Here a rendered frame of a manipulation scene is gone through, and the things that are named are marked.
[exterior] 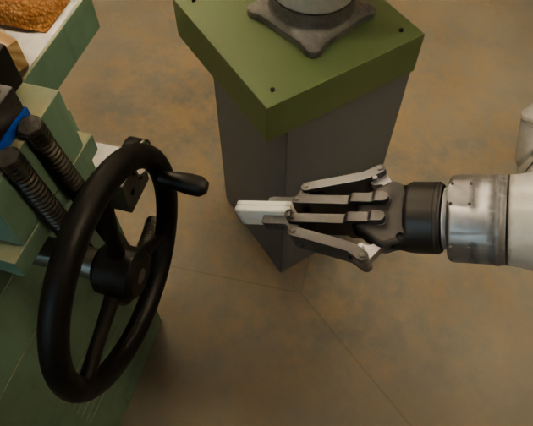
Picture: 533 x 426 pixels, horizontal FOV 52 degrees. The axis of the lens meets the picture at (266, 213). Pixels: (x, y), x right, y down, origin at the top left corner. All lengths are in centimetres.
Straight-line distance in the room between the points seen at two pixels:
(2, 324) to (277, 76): 58
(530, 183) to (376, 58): 55
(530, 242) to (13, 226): 48
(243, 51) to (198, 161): 77
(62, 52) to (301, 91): 39
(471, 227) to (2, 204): 44
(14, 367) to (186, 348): 65
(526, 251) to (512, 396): 100
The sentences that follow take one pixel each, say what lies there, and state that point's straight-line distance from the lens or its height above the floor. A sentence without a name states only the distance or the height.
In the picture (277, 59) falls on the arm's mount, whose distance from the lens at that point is 101.
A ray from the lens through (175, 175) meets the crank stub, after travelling 63.
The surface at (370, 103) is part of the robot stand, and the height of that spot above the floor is 55.
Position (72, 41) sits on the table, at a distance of 80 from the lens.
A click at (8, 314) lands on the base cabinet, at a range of 81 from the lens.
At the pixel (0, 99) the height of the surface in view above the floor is 100.
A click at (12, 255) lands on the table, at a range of 61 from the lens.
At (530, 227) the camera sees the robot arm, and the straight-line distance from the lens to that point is 54.
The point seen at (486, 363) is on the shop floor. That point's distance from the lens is 153.
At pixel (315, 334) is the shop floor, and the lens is 145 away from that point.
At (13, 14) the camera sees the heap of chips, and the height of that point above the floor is 91.
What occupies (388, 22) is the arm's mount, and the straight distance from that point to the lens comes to 111.
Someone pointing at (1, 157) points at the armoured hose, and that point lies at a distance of 55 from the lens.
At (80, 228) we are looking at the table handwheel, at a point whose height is 95.
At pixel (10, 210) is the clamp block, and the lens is 57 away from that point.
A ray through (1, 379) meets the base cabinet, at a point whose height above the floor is 61.
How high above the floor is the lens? 136
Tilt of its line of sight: 57 degrees down
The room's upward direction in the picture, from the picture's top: straight up
